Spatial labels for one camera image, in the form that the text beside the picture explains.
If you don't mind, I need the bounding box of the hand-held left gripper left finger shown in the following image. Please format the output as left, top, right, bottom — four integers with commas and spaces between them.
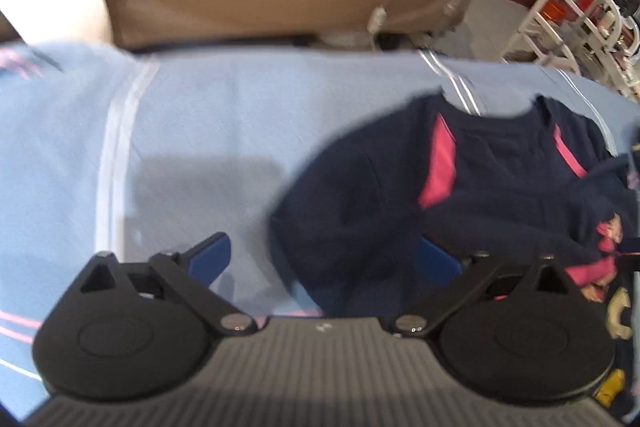
77, 232, 258, 339

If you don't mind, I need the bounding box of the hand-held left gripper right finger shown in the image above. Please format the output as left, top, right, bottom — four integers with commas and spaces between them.
392, 233, 574, 338

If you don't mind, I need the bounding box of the navy T-shirt with pink trim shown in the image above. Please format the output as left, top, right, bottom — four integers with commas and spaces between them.
270, 90, 640, 423

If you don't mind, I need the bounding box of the blue plaid bedsheet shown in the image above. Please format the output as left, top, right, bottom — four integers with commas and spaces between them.
0, 41, 640, 423

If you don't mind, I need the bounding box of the white trolley rack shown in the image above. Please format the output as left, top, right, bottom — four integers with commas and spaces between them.
500, 0, 640, 104

